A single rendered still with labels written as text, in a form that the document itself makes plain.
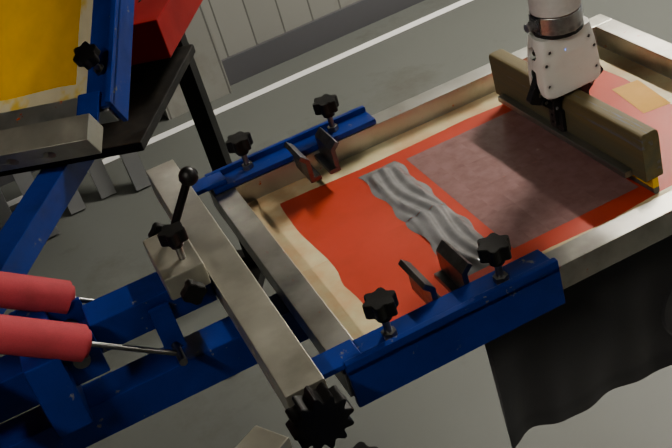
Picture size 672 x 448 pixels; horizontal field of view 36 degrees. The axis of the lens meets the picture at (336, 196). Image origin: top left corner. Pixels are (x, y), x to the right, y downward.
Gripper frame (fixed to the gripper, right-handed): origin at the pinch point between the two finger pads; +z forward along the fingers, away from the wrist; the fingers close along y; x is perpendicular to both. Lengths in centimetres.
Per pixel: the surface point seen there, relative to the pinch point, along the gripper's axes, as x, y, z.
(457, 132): 17.4, -11.1, 6.8
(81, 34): 62, -59, -16
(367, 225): 3.6, -34.9, 5.7
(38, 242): 56, -82, 16
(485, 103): 22.3, -2.6, 7.2
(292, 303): -11, -52, 1
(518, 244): -17.0, -20.7, 4.2
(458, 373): 61, -5, 106
